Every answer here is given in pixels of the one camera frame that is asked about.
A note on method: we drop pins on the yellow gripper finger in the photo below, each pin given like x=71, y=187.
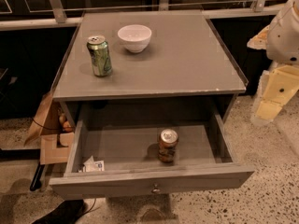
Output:
x=259, y=41
x=276, y=88

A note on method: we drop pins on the orange soda can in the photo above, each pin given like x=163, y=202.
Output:
x=168, y=140

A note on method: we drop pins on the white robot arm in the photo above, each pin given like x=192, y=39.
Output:
x=283, y=37

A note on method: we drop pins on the grey cabinet counter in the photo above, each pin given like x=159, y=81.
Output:
x=185, y=73

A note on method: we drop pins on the metal drawer knob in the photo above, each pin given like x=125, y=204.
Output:
x=156, y=189

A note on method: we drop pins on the green soda can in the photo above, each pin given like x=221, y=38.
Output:
x=99, y=51

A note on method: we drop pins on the grey open top drawer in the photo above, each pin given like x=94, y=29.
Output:
x=204, y=160

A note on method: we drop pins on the white ceramic bowl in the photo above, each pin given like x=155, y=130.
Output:
x=135, y=38

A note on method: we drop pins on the white paper packets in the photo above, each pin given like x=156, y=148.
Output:
x=91, y=165

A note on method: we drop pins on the brown cardboard box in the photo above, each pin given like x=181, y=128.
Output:
x=53, y=130

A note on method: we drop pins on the black shoe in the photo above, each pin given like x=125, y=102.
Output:
x=66, y=213

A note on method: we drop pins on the black bar on floor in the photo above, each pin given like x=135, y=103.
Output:
x=36, y=183

